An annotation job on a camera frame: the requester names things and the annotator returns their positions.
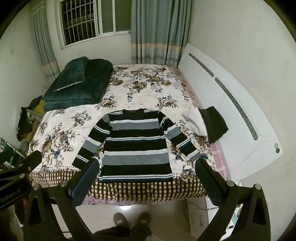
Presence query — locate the thin dark cable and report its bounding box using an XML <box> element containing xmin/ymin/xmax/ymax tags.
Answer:
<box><xmin>184</xmin><ymin>201</ymin><xmax>220</xmax><ymax>218</ymax></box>

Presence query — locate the grey slipper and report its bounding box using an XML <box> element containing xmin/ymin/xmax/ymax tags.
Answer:
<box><xmin>113</xmin><ymin>212</ymin><xmax>130</xmax><ymax>229</ymax></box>
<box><xmin>136</xmin><ymin>212</ymin><xmax>152</xmax><ymax>229</ymax></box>

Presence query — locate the grey-green striped curtain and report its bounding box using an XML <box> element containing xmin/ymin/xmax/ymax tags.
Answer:
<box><xmin>30</xmin><ymin>2</ymin><xmax>59</xmax><ymax>86</ymax></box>
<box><xmin>131</xmin><ymin>0</ymin><xmax>192</xmax><ymax>67</ymax></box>

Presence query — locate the barred window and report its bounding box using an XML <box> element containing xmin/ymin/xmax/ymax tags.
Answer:
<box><xmin>59</xmin><ymin>0</ymin><xmax>132</xmax><ymax>48</ymax></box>

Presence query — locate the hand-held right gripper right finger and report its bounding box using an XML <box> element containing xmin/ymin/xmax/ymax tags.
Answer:
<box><xmin>195</xmin><ymin>159</ymin><xmax>271</xmax><ymax>241</ymax></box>

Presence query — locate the striped knit sweater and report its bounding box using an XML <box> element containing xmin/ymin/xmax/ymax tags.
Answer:
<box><xmin>72</xmin><ymin>109</ymin><xmax>202</xmax><ymax>183</ymax></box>

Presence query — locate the white folded garment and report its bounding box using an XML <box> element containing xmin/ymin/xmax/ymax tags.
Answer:
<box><xmin>181</xmin><ymin>108</ymin><xmax>208</xmax><ymax>137</ymax></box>

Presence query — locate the green box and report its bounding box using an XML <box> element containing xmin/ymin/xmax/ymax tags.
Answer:
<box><xmin>0</xmin><ymin>138</ymin><xmax>15</xmax><ymax>154</ymax></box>

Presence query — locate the dark green pillow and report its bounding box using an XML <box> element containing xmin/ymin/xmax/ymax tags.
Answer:
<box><xmin>54</xmin><ymin>56</ymin><xmax>89</xmax><ymax>92</ymax></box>

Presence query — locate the black folded garment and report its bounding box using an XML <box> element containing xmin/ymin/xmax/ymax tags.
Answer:
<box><xmin>199</xmin><ymin>106</ymin><xmax>229</xmax><ymax>144</ymax></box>

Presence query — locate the pink checked bed sheet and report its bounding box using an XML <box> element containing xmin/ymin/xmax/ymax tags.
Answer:
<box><xmin>169</xmin><ymin>66</ymin><xmax>230</xmax><ymax>179</ymax></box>

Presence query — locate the black cloth pile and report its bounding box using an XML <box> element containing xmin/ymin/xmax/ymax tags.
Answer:
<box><xmin>17</xmin><ymin>96</ymin><xmax>43</xmax><ymax>142</ymax></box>

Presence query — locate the white bedside cabinet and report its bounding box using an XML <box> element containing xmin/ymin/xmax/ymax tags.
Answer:
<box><xmin>185</xmin><ymin>181</ymin><xmax>243</xmax><ymax>241</ymax></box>

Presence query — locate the white bed headboard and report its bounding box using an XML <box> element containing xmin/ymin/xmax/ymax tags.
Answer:
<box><xmin>178</xmin><ymin>43</ymin><xmax>284</xmax><ymax>180</ymax></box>

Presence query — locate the folded dark green quilt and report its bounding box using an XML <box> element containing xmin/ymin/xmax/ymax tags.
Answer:
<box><xmin>43</xmin><ymin>59</ymin><xmax>114</xmax><ymax>112</ymax></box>

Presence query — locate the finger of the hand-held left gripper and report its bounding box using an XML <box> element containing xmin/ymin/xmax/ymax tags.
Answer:
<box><xmin>0</xmin><ymin>150</ymin><xmax>43</xmax><ymax>184</ymax></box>

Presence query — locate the floral bed blanket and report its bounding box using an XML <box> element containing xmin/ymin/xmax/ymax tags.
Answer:
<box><xmin>27</xmin><ymin>63</ymin><xmax>216</xmax><ymax>205</ymax></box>

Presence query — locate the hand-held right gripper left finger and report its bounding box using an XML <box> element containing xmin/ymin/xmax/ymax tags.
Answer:
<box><xmin>23</xmin><ymin>159</ymin><xmax>100</xmax><ymax>241</ymax></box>

